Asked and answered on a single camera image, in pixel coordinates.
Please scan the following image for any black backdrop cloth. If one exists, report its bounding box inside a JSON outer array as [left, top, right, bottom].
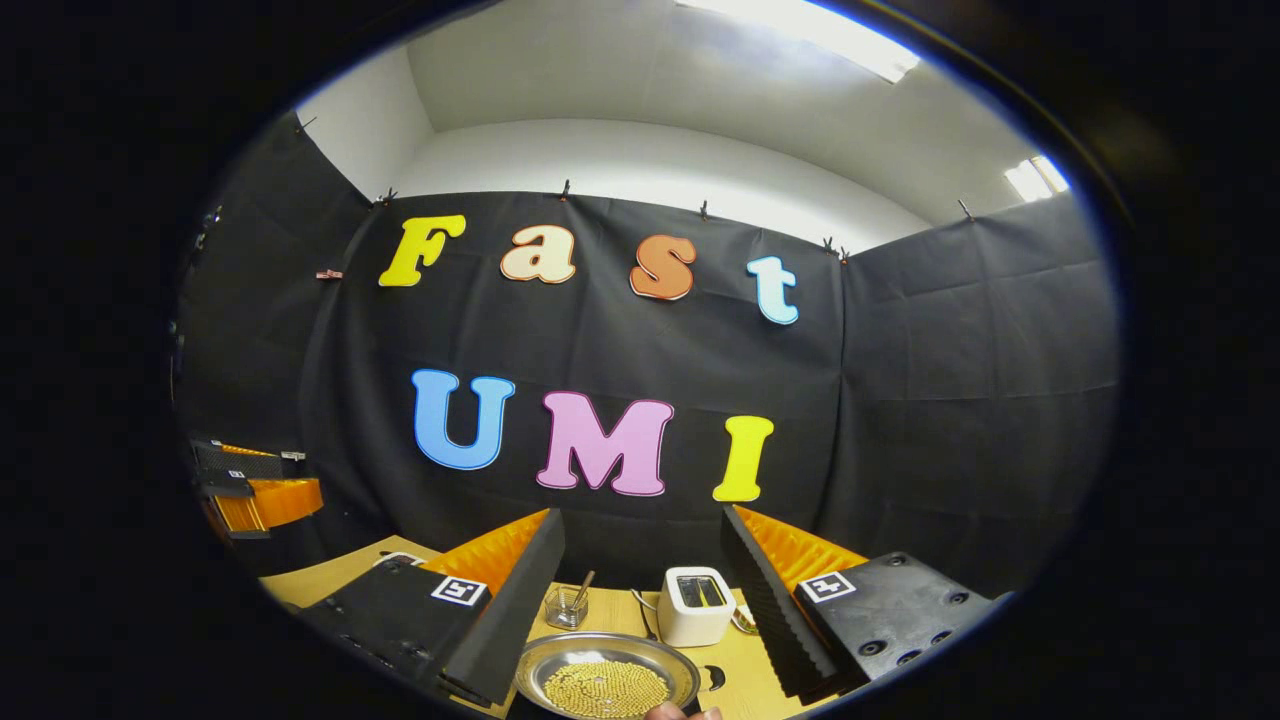
[[172, 110, 1121, 601]]

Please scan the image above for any long ceiling light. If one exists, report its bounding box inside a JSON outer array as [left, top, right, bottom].
[[675, 0, 921, 84]]

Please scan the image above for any pile of yellow soybeans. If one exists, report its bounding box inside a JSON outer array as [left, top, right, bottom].
[[542, 660, 670, 720]]

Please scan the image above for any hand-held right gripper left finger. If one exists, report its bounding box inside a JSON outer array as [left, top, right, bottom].
[[300, 506, 567, 706]]

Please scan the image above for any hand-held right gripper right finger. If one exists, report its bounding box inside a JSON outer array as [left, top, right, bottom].
[[720, 503, 1001, 706]]

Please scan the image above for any white toaster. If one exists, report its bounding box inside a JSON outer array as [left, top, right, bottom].
[[657, 566, 739, 648]]

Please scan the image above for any steel pot with black handle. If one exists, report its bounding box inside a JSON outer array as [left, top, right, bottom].
[[514, 631, 703, 720]]

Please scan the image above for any small ceiling light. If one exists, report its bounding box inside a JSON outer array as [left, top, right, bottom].
[[1003, 154, 1071, 203]]

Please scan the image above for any metal wire utensil holder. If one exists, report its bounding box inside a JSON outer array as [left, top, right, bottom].
[[543, 585, 592, 631]]

